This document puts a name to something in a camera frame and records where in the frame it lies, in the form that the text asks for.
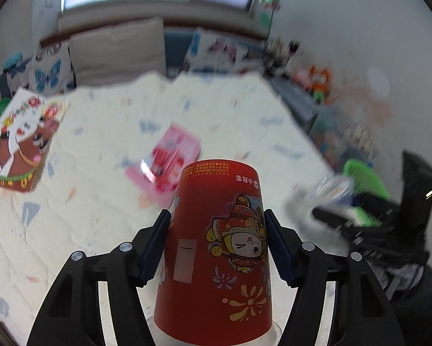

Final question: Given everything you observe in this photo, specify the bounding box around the person's right forearm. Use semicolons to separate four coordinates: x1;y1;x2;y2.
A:
382;259;432;346

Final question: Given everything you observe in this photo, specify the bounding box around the green wall decoration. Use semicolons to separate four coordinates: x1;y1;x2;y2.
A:
257;0;283;29

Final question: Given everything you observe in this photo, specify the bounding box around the blue sofa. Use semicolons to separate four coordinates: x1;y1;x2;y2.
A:
164;31;197;80

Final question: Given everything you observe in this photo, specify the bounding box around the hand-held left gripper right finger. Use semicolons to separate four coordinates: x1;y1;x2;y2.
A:
263;209;400;346

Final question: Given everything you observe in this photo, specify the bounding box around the colourful play mat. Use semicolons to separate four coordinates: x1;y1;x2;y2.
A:
310;115;379;166

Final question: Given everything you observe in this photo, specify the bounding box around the pink snack wrapper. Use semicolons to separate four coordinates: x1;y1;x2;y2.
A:
124;123;202;204

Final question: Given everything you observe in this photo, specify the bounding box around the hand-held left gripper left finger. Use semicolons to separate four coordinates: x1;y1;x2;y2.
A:
27;209;171;346

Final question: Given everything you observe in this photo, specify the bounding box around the cartoon printed cardboard box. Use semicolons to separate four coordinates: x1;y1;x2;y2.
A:
0;86;70;193

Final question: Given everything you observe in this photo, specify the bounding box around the grey patterned mat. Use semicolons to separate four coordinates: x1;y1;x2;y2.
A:
270;76;318;123

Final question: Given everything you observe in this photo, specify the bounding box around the pink butterfly print cushion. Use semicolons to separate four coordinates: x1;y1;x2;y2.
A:
183;27;265;76

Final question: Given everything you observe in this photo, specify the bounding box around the cream quilted table cloth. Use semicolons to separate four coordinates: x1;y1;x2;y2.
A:
0;72;334;332

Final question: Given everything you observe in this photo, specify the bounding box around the orange plush toy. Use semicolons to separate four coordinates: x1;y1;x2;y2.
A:
292;63;335;103

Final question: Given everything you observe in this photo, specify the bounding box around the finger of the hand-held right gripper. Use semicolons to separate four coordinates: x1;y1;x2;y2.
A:
340;230;412;266
311;205;387;230

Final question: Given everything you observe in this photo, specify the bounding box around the red cartoon paper cup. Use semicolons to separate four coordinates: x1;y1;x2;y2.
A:
154;159;274;345

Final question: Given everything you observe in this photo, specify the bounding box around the blue butterfly print cushion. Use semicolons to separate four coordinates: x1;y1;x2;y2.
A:
29;41;76;96

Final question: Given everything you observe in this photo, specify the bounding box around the beige cushion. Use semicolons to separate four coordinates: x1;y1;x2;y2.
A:
69;16;166;87

